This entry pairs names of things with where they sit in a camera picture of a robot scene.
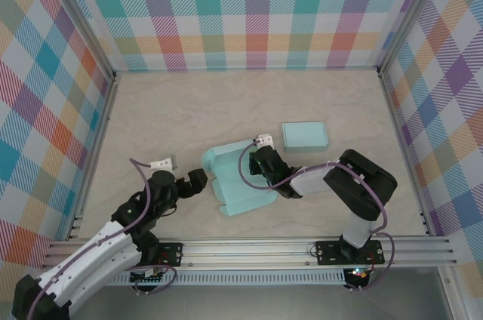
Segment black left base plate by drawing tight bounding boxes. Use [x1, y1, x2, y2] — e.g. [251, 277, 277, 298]
[149, 242, 184, 269]

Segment white slotted cable duct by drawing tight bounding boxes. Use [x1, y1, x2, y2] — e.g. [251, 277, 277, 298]
[109, 273, 346, 287]

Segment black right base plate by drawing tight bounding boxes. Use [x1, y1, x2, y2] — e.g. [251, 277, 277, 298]
[315, 240, 386, 266]

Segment grey metal sheet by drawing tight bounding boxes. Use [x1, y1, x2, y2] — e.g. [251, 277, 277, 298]
[71, 285, 454, 320]

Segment aluminium side rail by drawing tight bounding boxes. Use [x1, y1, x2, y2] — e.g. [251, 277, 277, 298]
[376, 66, 435, 237]
[66, 72, 121, 241]

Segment light blue paper box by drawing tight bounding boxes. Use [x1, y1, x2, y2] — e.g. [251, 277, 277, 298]
[201, 138, 279, 218]
[281, 121, 328, 154]

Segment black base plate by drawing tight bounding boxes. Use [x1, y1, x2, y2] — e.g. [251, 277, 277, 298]
[149, 242, 184, 269]
[315, 240, 386, 266]

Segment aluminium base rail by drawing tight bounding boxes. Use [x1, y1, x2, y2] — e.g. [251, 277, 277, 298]
[43, 236, 457, 269]

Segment small circuit board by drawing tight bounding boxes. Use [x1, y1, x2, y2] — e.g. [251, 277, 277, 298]
[345, 266, 369, 281]
[130, 269, 168, 285]

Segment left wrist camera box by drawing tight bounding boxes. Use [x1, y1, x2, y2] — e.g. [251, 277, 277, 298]
[149, 154, 179, 171]

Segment aluminium frame post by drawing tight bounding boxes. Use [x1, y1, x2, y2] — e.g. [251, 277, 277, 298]
[376, 0, 448, 76]
[37, 0, 118, 83]

